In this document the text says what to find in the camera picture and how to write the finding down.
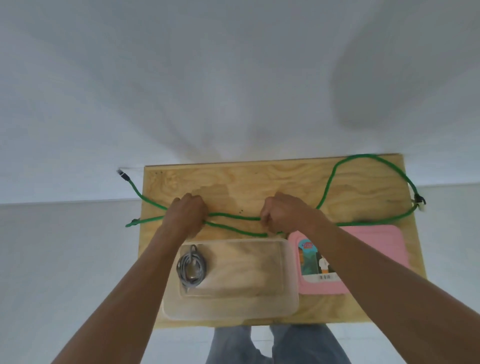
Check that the person's left hand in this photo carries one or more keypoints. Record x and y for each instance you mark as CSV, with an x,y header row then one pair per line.
x,y
184,213

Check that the person's right hand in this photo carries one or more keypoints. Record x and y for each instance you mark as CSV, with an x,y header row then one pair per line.
x,y
287,213

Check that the person's left fingers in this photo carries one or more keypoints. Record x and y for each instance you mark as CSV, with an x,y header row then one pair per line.
x,y
197,210

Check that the person's right fingers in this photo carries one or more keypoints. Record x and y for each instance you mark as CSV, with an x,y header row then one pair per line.
x,y
269,215

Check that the person's left forearm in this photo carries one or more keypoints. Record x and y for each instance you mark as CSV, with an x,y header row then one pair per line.
x,y
123,296

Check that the person's right forearm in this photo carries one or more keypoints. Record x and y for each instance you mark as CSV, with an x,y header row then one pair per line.
x,y
393,296

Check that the wooden table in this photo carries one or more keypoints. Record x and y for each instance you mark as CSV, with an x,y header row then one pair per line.
x,y
247,183

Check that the clear plastic container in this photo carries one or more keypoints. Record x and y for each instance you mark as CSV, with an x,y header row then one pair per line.
x,y
230,279

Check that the pink container lid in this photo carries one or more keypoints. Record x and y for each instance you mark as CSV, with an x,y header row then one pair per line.
x,y
378,240

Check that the person's grey trousers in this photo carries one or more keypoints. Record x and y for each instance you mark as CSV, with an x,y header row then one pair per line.
x,y
300,345

